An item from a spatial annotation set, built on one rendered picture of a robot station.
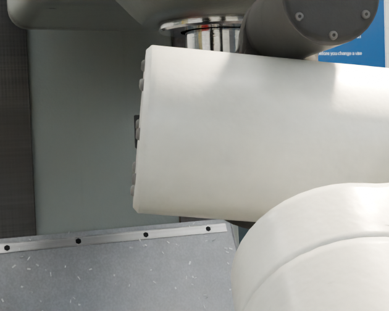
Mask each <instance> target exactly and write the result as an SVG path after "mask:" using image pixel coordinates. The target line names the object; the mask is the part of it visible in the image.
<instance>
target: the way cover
mask: <svg viewBox="0 0 389 311"><path fill-rule="evenodd" d="M193 223H194V222H181V223H168V224H161V225H148V226H134V227H127V228H113V229H106V230H93V231H79V232H72V233H59V234H46V235H38V236H25V237H17V238H4V239H0V311H42V310H43V311H234V306H233V296H232V285H231V271H232V263H233V260H234V256H235V253H236V251H237V249H238V248H237V244H236V239H235V234H234V230H233V225H232V224H231V223H229V222H227V221H225V220H220V219H216V220H202V221H195V223H194V224H193ZM189 225H190V227H189ZM29 239H31V241H30V240H29ZM139 239H141V241H140V240H139ZM214 239H215V241H212V240H214ZM167 241H168V242H169V243H168V242H167ZM145 244H146V245H147V246H144V247H143V245H145ZM178 245H180V246H178ZM130 247H132V248H133V249H130ZM224 247H226V248H228V249H224ZM229 247H230V248H232V250H231V249H229ZM19 248H20V250H19ZM226 251H227V252H229V253H226ZM162 252H163V253H164V254H163V253H162ZM21 256H23V257H22V258H20V257H21ZM29 257H30V258H29ZM28 258H29V260H27V259H28ZM190 261H191V263H190V265H189V262H190ZM227 262H228V263H229V264H227ZM36 264H38V265H39V266H37V265H36ZM14 265H16V266H15V267H14V268H12V266H14ZM65 265H66V267H65ZM28 268H31V270H27V269H28ZM91 268H92V270H89V269H91ZM150 269H152V270H151V271H150ZM45 270H46V271H45ZM50 272H51V276H50ZM114 275H115V276H114ZM186 276H187V278H186ZM192 276H194V278H192ZM78 277H79V278H80V280H79V279H78ZM195 277H197V278H195ZM185 278H186V279H185ZM204 280H206V281H205V282H204ZM153 281H154V282H155V283H154V282H153ZM115 283H116V284H115ZM192 284H193V285H192ZM129 285H130V286H129ZM21 286H23V287H22V288H21ZM175 287H176V289H175ZM229 289H231V291H229ZM29 291H32V293H30V292H29ZM203 294H205V295H206V296H204V295H203ZM73 297H74V298H73ZM199 297H200V299H198V298H199ZM206 297H208V299H206ZM1 299H3V300H4V302H2V300H1ZM40 300H41V302H40ZM70 300H71V303H70ZM78 304H80V305H78ZM204 306H205V308H204Z"/></svg>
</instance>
